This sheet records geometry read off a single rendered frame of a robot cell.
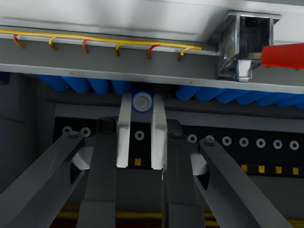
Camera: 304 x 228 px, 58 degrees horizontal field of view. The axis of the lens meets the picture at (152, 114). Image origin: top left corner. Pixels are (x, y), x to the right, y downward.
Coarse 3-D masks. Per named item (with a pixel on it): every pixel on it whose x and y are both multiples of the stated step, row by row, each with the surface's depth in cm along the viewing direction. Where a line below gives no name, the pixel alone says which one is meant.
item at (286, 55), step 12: (264, 48) 11; (276, 48) 10; (288, 48) 10; (300, 48) 9; (240, 60) 15; (252, 60) 13; (264, 60) 11; (276, 60) 10; (288, 60) 10; (300, 60) 9; (240, 72) 15
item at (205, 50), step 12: (0, 36) 18; (12, 36) 17; (24, 36) 17; (36, 36) 17; (96, 36) 18; (108, 36) 18; (120, 36) 18; (132, 48) 18; (144, 48) 18; (156, 48) 18; (168, 48) 18; (180, 48) 18; (204, 48) 18
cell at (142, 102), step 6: (138, 84) 27; (144, 84) 26; (138, 90) 23; (144, 90) 23; (150, 90) 25; (132, 96) 23; (138, 96) 22; (144, 96) 22; (150, 96) 22; (132, 102) 22; (138, 102) 22; (144, 102) 22; (150, 102) 22; (138, 108) 22; (144, 108) 22; (150, 108) 22
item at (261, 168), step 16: (80, 128) 31; (144, 128) 32; (192, 128) 32; (208, 128) 32; (224, 128) 32; (144, 144) 32; (272, 144) 33; (288, 144) 33; (128, 160) 31; (144, 160) 31; (240, 160) 32; (256, 160) 32; (272, 160) 32; (288, 160) 32; (288, 176) 32
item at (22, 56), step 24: (0, 48) 18; (24, 48) 18; (48, 48) 18; (72, 48) 18; (96, 48) 18; (120, 48) 18; (192, 48) 17; (24, 72) 19; (48, 72) 19; (72, 72) 18; (96, 72) 18; (120, 72) 18; (144, 72) 18; (168, 72) 18; (192, 72) 18; (264, 72) 19; (288, 72) 19
